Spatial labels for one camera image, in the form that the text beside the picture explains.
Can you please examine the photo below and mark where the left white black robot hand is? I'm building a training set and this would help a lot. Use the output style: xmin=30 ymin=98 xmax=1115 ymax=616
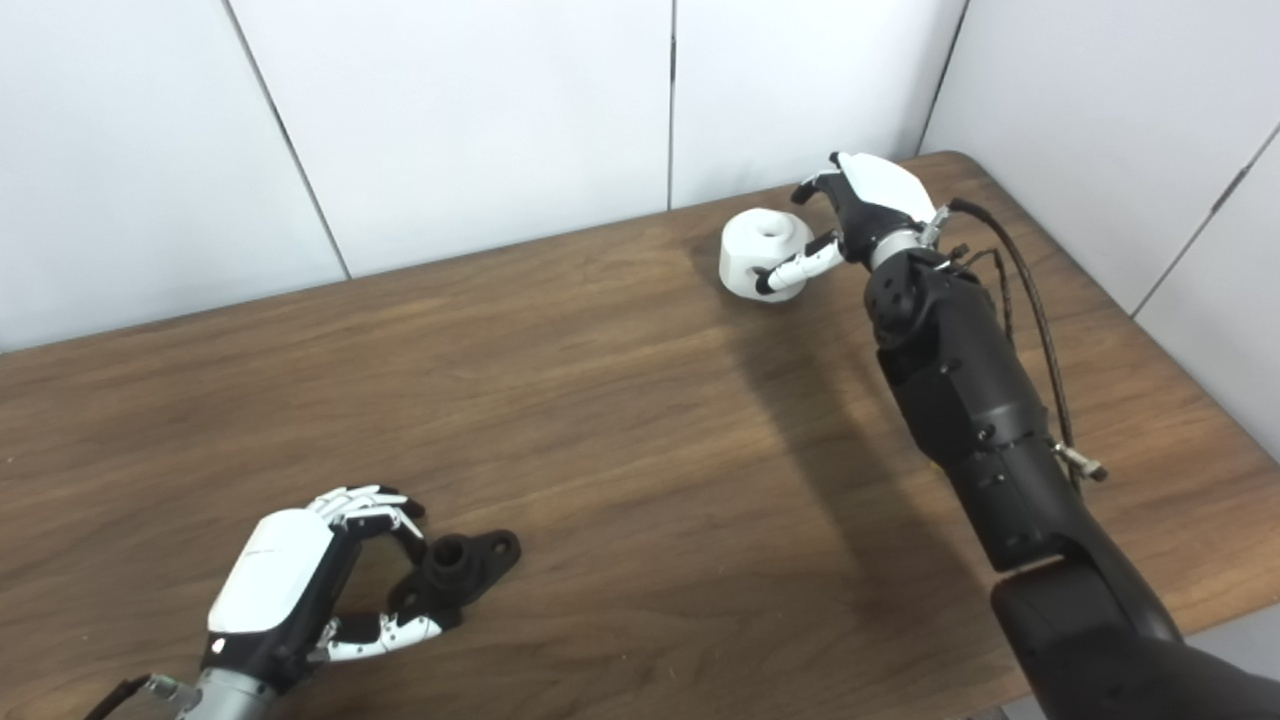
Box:
xmin=200 ymin=485 xmax=446 ymax=696

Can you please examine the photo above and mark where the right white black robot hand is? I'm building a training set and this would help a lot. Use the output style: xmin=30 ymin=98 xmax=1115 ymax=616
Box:
xmin=755 ymin=152 xmax=941 ymax=299

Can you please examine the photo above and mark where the round white piece with hole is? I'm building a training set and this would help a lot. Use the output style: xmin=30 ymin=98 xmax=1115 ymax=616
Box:
xmin=720 ymin=207 xmax=816 ymax=304

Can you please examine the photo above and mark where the black flanged holder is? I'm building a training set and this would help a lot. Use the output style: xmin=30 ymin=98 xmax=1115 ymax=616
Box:
xmin=388 ymin=529 xmax=522 ymax=633

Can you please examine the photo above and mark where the thin black wire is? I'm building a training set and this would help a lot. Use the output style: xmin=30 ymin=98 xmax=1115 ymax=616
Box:
xmin=948 ymin=244 xmax=1016 ymax=346

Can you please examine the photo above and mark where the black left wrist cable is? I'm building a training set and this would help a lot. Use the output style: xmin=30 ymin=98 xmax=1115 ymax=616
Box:
xmin=82 ymin=675 xmax=179 ymax=720

